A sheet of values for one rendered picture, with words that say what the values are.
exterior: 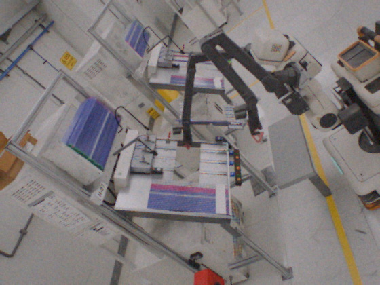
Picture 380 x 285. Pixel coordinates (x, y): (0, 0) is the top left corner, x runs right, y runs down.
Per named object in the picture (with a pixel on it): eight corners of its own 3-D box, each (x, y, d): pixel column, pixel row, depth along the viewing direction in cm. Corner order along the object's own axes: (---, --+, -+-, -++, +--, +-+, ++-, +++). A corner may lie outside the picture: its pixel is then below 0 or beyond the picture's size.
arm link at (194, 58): (185, 55, 201) (184, 49, 209) (187, 77, 209) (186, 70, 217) (260, 47, 201) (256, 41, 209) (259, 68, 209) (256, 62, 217)
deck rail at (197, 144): (226, 148, 261) (227, 142, 257) (226, 150, 259) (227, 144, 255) (134, 141, 261) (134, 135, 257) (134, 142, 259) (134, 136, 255)
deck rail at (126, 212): (229, 222, 209) (231, 216, 205) (229, 224, 207) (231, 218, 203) (115, 212, 209) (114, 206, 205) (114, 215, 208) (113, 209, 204)
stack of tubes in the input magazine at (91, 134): (121, 119, 243) (91, 93, 230) (103, 169, 204) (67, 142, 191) (109, 127, 248) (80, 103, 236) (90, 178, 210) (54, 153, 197)
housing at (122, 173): (139, 144, 260) (138, 129, 251) (127, 193, 223) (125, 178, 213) (129, 143, 260) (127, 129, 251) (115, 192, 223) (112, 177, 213)
